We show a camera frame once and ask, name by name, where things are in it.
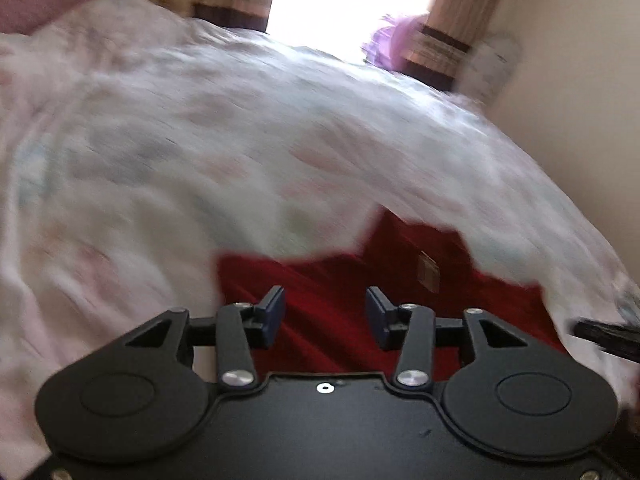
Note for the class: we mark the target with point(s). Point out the white floral blanket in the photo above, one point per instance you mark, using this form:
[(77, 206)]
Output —
[(200, 150)]

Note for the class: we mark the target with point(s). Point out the purple cloth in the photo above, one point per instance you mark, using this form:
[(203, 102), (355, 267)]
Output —
[(395, 40)]

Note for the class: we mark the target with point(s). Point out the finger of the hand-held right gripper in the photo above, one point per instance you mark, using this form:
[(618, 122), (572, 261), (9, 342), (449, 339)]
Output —
[(607, 332)]

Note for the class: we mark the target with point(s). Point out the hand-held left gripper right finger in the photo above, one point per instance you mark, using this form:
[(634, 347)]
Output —
[(378, 316)]

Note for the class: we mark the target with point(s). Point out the red shirt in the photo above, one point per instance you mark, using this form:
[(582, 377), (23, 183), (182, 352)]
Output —
[(340, 285)]

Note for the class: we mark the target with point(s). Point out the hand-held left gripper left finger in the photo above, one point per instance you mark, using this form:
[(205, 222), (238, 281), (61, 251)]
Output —
[(272, 312)]

